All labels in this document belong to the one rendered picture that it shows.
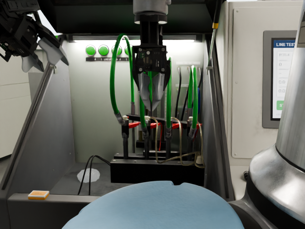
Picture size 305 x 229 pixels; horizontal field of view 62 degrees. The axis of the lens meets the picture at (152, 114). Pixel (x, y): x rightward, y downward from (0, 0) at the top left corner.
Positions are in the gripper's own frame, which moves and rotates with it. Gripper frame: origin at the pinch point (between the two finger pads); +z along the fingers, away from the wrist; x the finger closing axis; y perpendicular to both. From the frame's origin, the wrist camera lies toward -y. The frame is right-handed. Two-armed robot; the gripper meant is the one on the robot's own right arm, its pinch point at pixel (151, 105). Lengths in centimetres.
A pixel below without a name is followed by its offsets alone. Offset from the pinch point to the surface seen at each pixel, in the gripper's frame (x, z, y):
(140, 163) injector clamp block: -5.8, 26.2, -24.4
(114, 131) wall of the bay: -22, 24, -57
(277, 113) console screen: 42, 8, -29
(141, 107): -3.8, 3.1, -12.9
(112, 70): -12.0, -7.6, -12.1
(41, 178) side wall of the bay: -43, 33, -24
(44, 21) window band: -244, -75, -452
